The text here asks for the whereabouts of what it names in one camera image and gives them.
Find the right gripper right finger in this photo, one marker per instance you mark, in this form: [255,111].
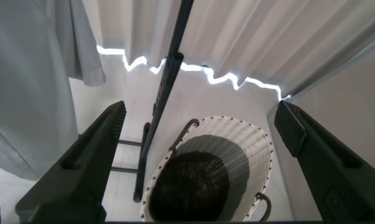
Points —
[339,180]

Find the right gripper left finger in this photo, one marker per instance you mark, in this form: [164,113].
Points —
[81,174]

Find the pale grey shorts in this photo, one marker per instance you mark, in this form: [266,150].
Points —
[28,93]

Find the white laundry basket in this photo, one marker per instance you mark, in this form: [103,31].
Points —
[252,140]

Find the black clothes rack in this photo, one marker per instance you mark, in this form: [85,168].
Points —
[168,74]

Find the white curtain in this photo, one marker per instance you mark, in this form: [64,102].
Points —
[252,37]

